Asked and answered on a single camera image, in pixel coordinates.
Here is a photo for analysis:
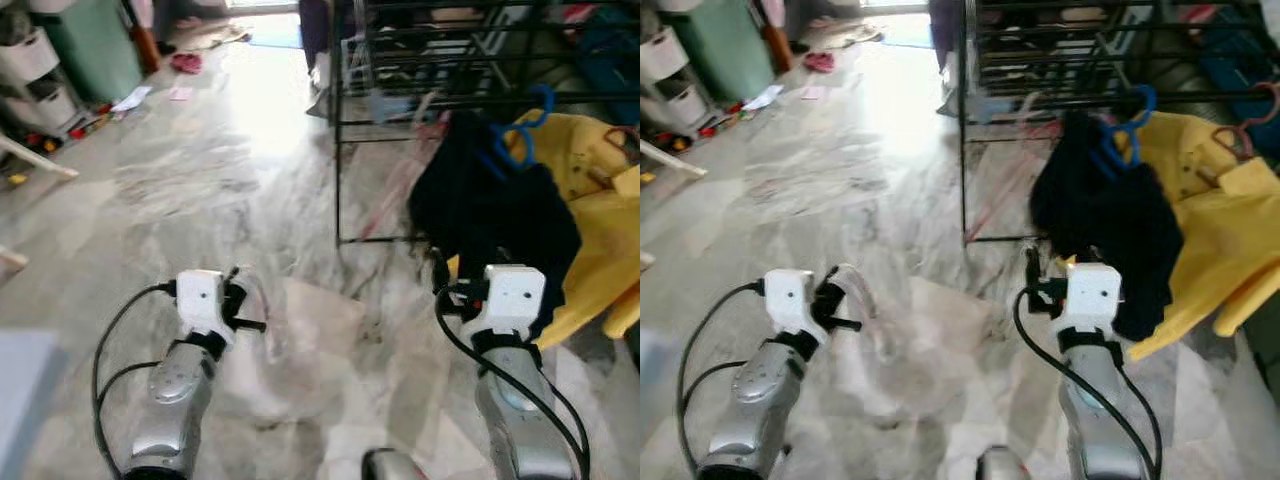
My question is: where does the dark purple garment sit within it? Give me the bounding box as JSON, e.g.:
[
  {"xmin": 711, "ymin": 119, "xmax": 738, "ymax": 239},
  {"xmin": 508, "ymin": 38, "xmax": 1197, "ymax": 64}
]
[
  {"xmin": 930, "ymin": 0, "xmax": 971, "ymax": 71},
  {"xmin": 300, "ymin": 0, "xmax": 346, "ymax": 71}
]

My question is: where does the green plastic bin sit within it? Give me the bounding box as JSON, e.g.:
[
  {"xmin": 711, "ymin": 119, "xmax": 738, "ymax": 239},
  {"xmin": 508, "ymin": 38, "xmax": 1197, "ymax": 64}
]
[
  {"xmin": 40, "ymin": 0, "xmax": 146, "ymax": 106},
  {"xmin": 675, "ymin": 0, "xmax": 771, "ymax": 101}
]

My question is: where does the dark red hanger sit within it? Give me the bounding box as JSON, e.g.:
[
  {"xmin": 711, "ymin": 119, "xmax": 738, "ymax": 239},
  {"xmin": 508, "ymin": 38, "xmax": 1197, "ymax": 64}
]
[
  {"xmin": 1210, "ymin": 85, "xmax": 1280, "ymax": 166},
  {"xmin": 598, "ymin": 125, "xmax": 641, "ymax": 169}
]

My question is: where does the grey robot right leg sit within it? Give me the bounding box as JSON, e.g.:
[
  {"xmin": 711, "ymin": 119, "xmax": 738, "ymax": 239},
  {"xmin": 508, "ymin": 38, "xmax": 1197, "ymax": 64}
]
[
  {"xmin": 975, "ymin": 445, "xmax": 1031, "ymax": 480},
  {"xmin": 362, "ymin": 448, "xmax": 431, "ymax": 480}
]

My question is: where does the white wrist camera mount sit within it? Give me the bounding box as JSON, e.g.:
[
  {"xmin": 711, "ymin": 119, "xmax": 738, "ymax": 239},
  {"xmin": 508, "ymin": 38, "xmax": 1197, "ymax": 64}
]
[
  {"xmin": 177, "ymin": 270, "xmax": 226, "ymax": 346},
  {"xmin": 482, "ymin": 265, "xmax": 546, "ymax": 346},
  {"xmin": 765, "ymin": 268, "xmax": 816, "ymax": 346},
  {"xmin": 1065, "ymin": 262, "xmax": 1123, "ymax": 346}
]

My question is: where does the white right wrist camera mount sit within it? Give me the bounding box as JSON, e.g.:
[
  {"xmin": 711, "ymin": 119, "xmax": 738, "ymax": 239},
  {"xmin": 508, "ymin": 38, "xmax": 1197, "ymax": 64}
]
[
  {"xmin": 482, "ymin": 265, "xmax": 546, "ymax": 346},
  {"xmin": 1065, "ymin": 262, "xmax": 1123, "ymax": 346}
]

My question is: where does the white and beige high chair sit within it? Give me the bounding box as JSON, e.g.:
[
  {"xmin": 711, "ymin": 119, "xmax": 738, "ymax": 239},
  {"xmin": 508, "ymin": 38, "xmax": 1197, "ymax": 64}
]
[
  {"xmin": 0, "ymin": 130, "xmax": 79, "ymax": 181},
  {"xmin": 640, "ymin": 138, "xmax": 709, "ymax": 181}
]

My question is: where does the yellow garment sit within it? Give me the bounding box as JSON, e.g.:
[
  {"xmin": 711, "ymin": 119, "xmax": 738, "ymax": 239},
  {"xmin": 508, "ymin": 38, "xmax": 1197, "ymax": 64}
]
[
  {"xmin": 1060, "ymin": 110, "xmax": 1280, "ymax": 361},
  {"xmin": 450, "ymin": 112, "xmax": 641, "ymax": 349}
]

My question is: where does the white plastic drawer unit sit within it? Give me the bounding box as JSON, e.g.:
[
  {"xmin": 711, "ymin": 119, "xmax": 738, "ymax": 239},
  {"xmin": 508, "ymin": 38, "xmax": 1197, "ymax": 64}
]
[
  {"xmin": 640, "ymin": 25, "xmax": 711, "ymax": 126},
  {"xmin": 0, "ymin": 25, "xmax": 81, "ymax": 131}
]

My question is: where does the blue floor mat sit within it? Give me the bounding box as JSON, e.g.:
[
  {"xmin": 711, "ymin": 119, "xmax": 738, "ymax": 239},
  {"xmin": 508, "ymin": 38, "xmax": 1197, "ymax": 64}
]
[
  {"xmin": 245, "ymin": 12, "xmax": 301, "ymax": 49},
  {"xmin": 880, "ymin": 12, "xmax": 936, "ymax": 49}
]

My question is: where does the black metal drying rack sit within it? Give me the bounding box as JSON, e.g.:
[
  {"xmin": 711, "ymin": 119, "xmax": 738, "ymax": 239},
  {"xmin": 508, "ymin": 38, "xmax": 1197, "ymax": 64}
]
[
  {"xmin": 955, "ymin": 0, "xmax": 1280, "ymax": 246},
  {"xmin": 330, "ymin": 0, "xmax": 641, "ymax": 246}
]

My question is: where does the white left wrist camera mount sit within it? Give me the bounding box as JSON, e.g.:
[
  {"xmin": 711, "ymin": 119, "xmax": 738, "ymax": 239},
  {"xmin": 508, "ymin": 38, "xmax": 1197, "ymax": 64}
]
[
  {"xmin": 177, "ymin": 270, "xmax": 226, "ymax": 346},
  {"xmin": 765, "ymin": 268, "xmax": 816, "ymax": 346}
]

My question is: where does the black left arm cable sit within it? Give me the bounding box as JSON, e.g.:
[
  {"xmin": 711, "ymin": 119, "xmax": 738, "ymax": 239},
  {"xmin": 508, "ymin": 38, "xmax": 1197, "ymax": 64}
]
[
  {"xmin": 677, "ymin": 283, "xmax": 769, "ymax": 476},
  {"xmin": 92, "ymin": 283, "xmax": 181, "ymax": 476}
]

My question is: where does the black shirt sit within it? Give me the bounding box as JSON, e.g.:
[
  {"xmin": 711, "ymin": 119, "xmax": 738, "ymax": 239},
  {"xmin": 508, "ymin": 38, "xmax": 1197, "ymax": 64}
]
[
  {"xmin": 408, "ymin": 108, "xmax": 583, "ymax": 341},
  {"xmin": 1030, "ymin": 108, "xmax": 1186, "ymax": 341}
]

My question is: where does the blue plastic hanger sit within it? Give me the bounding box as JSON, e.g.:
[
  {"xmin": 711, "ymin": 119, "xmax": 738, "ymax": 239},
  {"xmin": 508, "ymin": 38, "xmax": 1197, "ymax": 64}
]
[
  {"xmin": 1095, "ymin": 85, "xmax": 1159, "ymax": 183},
  {"xmin": 488, "ymin": 85, "xmax": 557, "ymax": 173}
]

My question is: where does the beige floor mat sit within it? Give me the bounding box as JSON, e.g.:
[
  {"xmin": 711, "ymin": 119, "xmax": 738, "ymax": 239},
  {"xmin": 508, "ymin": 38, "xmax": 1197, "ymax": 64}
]
[
  {"xmin": 175, "ymin": 20, "xmax": 251, "ymax": 51},
  {"xmin": 810, "ymin": 20, "xmax": 886, "ymax": 49}
]

